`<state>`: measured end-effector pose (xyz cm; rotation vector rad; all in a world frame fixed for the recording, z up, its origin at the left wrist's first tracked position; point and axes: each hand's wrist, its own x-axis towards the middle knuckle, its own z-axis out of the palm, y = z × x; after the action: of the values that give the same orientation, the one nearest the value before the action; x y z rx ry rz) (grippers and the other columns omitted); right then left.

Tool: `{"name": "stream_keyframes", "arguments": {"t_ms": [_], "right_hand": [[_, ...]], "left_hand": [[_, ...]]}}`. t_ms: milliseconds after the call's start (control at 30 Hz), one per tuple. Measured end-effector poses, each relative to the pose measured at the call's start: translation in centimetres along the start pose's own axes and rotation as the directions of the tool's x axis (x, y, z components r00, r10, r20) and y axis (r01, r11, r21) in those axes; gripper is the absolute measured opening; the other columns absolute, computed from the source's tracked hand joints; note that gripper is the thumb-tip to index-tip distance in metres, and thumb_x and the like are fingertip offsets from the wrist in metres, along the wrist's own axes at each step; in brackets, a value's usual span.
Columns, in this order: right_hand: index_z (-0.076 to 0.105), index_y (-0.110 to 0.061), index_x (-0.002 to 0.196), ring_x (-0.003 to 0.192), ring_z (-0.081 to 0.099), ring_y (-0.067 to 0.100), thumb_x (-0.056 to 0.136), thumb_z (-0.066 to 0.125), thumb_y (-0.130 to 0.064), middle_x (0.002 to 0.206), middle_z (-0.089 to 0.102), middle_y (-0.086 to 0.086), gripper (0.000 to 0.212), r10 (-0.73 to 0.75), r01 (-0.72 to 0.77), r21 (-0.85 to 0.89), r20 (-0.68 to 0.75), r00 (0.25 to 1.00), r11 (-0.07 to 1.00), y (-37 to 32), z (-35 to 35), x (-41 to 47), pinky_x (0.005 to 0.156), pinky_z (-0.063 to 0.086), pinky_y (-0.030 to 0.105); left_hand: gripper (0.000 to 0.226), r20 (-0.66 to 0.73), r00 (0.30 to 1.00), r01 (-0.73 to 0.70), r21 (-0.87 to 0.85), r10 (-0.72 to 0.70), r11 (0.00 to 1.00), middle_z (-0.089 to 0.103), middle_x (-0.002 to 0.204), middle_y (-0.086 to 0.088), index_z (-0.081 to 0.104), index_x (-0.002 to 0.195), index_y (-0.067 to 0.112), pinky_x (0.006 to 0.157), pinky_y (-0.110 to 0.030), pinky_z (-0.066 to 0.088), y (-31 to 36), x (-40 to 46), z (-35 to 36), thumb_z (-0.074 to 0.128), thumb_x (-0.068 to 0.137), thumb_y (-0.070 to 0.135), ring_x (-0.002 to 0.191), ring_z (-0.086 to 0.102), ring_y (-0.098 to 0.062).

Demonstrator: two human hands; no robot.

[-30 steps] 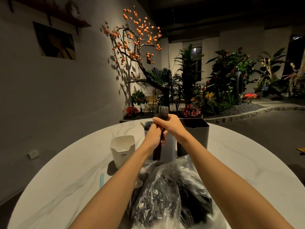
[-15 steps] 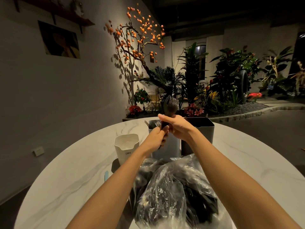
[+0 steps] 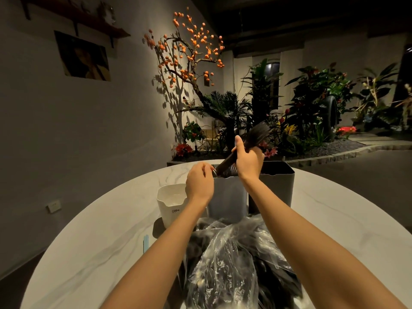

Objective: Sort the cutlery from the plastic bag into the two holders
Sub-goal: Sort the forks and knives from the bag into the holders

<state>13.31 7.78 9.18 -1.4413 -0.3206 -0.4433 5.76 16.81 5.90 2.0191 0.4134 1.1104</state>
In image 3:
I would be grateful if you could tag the figurine on shelf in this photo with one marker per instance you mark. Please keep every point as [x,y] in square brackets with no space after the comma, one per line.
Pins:
[107,12]

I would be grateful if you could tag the white wall socket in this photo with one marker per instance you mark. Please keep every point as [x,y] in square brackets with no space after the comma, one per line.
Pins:
[53,206]

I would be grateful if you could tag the pile of black brushes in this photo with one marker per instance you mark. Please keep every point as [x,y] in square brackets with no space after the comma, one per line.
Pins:
[280,286]

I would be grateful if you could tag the white plastic container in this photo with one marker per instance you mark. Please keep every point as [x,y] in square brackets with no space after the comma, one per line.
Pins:
[171,202]

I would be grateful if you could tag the broad leaf plant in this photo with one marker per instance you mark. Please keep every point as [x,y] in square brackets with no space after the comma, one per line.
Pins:
[376,90]

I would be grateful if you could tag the tree with orange fruits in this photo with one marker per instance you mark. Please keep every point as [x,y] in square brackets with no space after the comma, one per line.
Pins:
[186,61]

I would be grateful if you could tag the black hair brush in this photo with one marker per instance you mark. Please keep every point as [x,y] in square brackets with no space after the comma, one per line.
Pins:
[246,147]

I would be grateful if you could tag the light blue strip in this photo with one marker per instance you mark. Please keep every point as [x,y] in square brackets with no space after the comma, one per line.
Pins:
[145,243]

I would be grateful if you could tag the wall picture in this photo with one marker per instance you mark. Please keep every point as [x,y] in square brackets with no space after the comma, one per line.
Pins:
[83,56]

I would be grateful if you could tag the red flower plant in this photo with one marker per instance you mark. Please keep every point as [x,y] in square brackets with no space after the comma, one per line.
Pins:
[183,150]

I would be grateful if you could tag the person's right thumb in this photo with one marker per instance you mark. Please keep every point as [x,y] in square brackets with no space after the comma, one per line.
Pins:
[239,144]

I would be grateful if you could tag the person's left fingers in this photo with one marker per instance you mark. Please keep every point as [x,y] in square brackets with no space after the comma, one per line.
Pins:
[207,168]

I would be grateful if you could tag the person's left hand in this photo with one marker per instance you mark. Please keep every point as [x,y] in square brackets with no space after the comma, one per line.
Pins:
[199,182]

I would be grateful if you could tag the stone garden border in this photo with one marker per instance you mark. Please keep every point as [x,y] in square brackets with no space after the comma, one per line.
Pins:
[334,156]

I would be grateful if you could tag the dark grey rectangular bin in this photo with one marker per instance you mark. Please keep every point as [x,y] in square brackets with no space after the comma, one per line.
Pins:
[276,183]

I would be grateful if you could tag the black tyre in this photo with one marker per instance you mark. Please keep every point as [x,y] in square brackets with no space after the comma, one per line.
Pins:
[331,115]

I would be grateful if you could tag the person's right forearm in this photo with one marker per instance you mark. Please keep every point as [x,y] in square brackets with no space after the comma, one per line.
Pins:
[309,250]

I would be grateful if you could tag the clear plastic bag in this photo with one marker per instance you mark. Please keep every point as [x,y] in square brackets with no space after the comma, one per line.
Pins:
[238,263]

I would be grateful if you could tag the green palm plant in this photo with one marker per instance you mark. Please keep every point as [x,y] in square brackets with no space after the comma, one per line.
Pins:
[225,109]

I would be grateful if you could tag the person's left forearm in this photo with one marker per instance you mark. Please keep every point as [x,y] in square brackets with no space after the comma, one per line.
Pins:
[161,254]

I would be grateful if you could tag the dark wooden wall shelf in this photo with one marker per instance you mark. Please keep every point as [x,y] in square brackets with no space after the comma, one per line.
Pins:
[74,14]

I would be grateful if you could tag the tall green leafy plant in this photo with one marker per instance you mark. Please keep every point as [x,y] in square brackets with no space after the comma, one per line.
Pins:
[262,90]

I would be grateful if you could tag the bush with red flowers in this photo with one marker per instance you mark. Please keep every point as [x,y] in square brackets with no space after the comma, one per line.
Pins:
[313,93]

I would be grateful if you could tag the person's right hand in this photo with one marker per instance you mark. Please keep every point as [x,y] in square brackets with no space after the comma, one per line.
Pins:
[249,162]

